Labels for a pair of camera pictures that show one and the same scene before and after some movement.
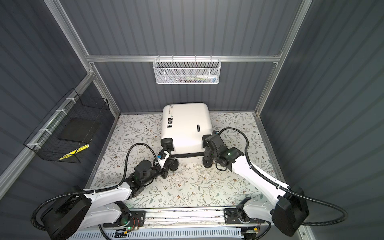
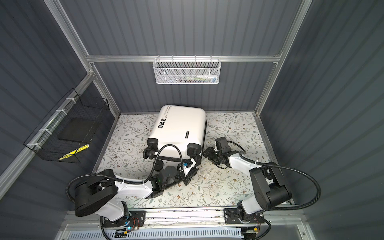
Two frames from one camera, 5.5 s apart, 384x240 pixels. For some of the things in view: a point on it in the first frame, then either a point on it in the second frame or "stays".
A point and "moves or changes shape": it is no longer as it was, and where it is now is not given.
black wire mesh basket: x=66 y=134 stays
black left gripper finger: x=164 y=172 -> x=188 y=179
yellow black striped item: x=75 y=151 stays
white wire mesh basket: x=187 y=71 stays
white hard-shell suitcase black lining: x=186 y=123 moves or changes shape
